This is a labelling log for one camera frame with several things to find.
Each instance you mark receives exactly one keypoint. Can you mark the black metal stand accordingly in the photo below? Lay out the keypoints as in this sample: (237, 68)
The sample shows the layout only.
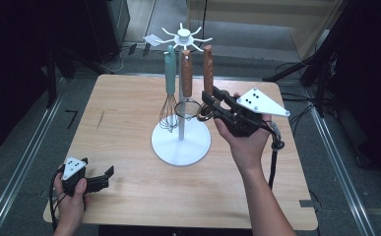
(319, 65)
(51, 82)

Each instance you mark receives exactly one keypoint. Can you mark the white utensil rack stand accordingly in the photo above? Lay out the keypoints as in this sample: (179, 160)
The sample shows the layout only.
(178, 147)

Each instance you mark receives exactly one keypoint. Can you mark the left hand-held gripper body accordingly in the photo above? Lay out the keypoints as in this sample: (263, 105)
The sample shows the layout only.
(73, 168)

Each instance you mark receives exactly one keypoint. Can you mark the black cabinet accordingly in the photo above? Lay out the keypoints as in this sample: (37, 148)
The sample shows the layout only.
(107, 29)

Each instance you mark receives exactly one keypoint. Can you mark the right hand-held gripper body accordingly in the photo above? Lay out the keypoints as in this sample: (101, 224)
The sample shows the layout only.
(243, 121)

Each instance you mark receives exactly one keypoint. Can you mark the white paper card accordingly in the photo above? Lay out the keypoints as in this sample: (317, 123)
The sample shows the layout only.
(150, 40)

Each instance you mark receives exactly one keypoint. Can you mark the person's left hand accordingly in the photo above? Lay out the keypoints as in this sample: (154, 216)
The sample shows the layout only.
(71, 209)

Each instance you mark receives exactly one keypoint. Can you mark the person's right hand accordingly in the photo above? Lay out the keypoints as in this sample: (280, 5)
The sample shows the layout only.
(247, 149)

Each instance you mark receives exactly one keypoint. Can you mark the metal floor rail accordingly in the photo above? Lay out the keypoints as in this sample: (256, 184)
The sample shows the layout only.
(24, 164)
(339, 164)

